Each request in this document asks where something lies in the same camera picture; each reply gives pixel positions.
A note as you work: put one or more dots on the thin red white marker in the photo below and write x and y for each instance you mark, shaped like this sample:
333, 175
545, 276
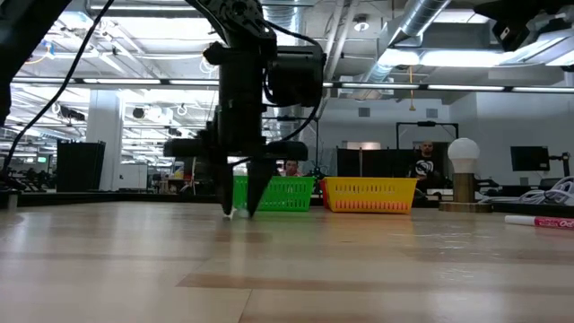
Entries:
542, 221

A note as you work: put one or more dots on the green plastic mesh basket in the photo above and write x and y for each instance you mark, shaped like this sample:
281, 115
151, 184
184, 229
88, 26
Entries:
291, 193

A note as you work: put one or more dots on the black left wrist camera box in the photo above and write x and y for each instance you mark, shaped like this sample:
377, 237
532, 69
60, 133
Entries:
298, 76

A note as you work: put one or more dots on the yellow hanging pendant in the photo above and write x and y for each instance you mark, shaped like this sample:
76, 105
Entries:
411, 101

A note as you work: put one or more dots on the white bulb brass lamp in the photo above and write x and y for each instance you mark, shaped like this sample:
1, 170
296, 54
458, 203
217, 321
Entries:
463, 154

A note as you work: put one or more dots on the black computer monitor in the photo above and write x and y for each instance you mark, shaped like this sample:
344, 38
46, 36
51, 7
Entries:
204, 171
530, 158

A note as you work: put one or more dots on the black standing panel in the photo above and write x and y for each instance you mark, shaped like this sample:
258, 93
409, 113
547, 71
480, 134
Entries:
80, 166

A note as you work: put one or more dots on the long thin navy marker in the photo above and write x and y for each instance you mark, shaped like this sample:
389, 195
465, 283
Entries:
229, 214

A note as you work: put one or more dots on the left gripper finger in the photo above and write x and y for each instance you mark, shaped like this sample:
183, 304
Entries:
259, 179
226, 184

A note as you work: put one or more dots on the red plastic mesh basket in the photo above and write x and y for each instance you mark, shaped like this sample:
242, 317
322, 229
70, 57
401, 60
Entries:
321, 193

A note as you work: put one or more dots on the white plastic canister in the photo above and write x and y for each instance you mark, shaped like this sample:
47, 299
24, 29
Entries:
178, 172

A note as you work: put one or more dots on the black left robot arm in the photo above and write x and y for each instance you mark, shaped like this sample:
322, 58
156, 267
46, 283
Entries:
22, 36

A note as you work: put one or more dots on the silver ventilation duct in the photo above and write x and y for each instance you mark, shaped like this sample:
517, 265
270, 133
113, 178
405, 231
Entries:
287, 12
421, 13

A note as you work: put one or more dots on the yellow plastic mesh basket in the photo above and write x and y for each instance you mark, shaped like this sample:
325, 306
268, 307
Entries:
370, 195

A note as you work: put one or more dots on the person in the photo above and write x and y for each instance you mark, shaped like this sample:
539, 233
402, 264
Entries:
424, 165
292, 168

